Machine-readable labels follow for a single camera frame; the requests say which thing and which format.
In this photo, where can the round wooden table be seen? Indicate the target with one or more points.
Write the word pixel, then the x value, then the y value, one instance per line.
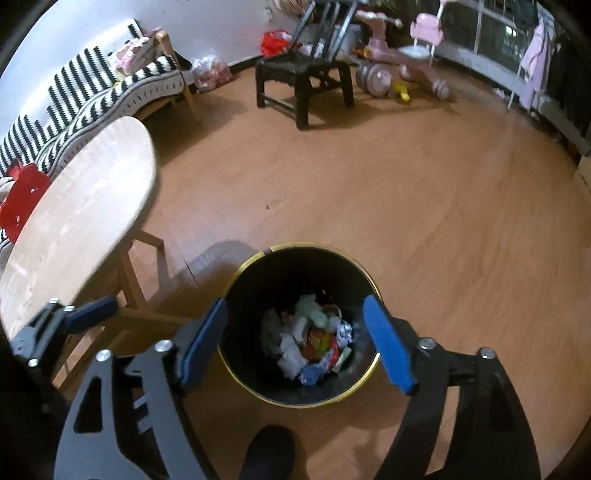
pixel 134 281

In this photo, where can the person's dark shoe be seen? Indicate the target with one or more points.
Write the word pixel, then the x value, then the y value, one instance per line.
pixel 268 454

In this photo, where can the woven basket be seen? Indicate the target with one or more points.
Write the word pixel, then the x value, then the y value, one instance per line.
pixel 291 5

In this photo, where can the white plastic bag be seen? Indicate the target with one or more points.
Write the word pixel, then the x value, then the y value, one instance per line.
pixel 211 74

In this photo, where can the red plastic chair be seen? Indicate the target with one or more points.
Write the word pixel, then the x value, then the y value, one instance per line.
pixel 21 203

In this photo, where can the window with white frame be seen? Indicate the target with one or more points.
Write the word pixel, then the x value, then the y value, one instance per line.
pixel 498 32

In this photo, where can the pink ride-on toy car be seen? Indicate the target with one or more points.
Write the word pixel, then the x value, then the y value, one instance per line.
pixel 376 39

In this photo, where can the black wooden chair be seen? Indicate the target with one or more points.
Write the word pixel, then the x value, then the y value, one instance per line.
pixel 300 69

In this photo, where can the red plastic bag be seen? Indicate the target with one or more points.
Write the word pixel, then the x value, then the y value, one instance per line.
pixel 276 42

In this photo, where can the pink clothes pile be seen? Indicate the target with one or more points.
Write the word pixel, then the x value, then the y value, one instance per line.
pixel 131 53

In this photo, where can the black bin with gold rim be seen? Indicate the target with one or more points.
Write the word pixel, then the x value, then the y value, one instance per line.
pixel 240 314

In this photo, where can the hanging pink garment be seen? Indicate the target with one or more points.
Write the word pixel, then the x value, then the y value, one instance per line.
pixel 535 64

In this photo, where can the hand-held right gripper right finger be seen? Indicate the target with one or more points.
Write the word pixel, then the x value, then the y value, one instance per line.
pixel 388 341

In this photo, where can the white drying rack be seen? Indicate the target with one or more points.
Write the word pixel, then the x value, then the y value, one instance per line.
pixel 515 78

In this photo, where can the black white striped sofa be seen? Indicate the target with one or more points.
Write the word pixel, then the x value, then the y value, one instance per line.
pixel 87 92

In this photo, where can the pink child tricycle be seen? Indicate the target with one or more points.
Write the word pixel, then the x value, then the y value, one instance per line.
pixel 415 62

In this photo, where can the red snack wrapper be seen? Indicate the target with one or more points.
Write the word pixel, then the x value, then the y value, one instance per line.
pixel 321 346

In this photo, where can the yellow toy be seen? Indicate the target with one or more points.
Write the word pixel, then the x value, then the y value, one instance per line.
pixel 400 92

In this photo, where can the pale blue paper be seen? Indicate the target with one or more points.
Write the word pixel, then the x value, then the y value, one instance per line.
pixel 344 333

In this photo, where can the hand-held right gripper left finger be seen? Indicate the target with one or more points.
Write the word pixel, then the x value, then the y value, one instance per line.
pixel 203 344

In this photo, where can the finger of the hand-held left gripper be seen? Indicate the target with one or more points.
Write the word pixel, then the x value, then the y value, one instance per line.
pixel 92 313

